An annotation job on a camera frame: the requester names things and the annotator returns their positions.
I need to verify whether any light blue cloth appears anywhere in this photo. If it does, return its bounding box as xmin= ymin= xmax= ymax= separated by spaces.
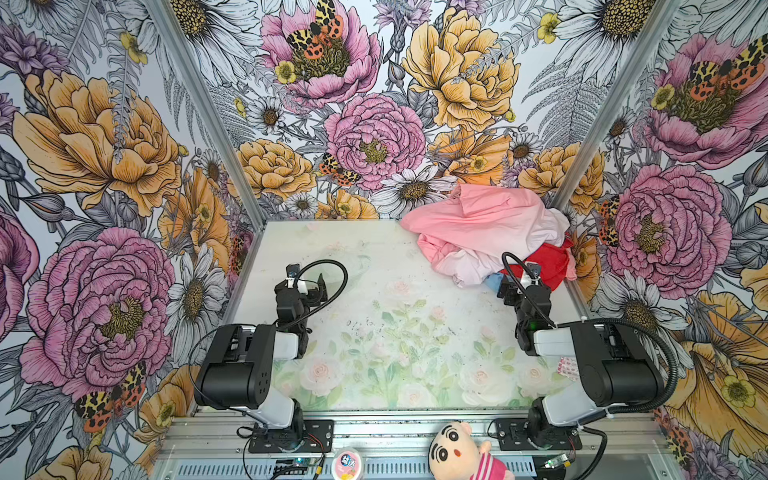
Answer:
xmin=483 ymin=272 xmax=504 ymax=295

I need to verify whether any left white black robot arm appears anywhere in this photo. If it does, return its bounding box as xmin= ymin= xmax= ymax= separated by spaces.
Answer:
xmin=194 ymin=264 xmax=329 ymax=435

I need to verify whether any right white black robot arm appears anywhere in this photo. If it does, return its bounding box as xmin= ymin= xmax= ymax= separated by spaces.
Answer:
xmin=497 ymin=253 xmax=679 ymax=450

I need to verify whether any red cloth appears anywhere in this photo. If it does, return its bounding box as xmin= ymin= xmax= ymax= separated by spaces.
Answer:
xmin=524 ymin=237 xmax=577 ymax=290

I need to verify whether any pink cloth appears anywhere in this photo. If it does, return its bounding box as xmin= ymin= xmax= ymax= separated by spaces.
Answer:
xmin=400 ymin=184 xmax=570 ymax=287

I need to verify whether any pink patterned card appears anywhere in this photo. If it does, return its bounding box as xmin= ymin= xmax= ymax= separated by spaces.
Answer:
xmin=557 ymin=357 xmax=580 ymax=382

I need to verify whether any green circuit board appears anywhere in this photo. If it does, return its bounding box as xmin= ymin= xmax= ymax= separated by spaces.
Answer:
xmin=272 ymin=458 xmax=314 ymax=479

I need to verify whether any round pink sticker tin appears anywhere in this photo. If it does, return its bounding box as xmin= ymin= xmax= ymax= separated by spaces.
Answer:
xmin=331 ymin=448 xmax=365 ymax=480

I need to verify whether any plush doll toy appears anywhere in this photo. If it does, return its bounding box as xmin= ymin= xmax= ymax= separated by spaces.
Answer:
xmin=428 ymin=421 xmax=515 ymax=480

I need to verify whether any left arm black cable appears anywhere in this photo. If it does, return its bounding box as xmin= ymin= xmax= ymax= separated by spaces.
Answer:
xmin=277 ymin=259 xmax=349 ymax=331

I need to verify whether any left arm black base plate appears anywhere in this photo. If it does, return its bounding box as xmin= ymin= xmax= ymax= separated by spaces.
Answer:
xmin=246 ymin=420 xmax=335 ymax=454

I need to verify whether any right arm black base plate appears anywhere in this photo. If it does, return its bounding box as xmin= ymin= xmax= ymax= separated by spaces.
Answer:
xmin=489 ymin=417 xmax=583 ymax=452

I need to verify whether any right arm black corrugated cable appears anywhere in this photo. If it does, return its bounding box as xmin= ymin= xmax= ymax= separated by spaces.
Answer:
xmin=501 ymin=251 xmax=680 ymax=414

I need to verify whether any front aluminium rail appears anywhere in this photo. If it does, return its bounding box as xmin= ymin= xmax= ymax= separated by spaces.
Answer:
xmin=149 ymin=409 xmax=685 ymax=480

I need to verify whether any right aluminium frame post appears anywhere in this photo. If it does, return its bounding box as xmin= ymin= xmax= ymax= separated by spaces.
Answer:
xmin=548 ymin=0 xmax=681 ymax=210

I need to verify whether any aluminium frame post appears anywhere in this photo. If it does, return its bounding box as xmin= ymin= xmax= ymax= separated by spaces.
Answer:
xmin=142 ymin=0 xmax=266 ymax=230
xmin=548 ymin=0 xmax=681 ymax=210

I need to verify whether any left aluminium frame post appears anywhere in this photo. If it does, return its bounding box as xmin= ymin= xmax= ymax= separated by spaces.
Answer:
xmin=142 ymin=0 xmax=266 ymax=230

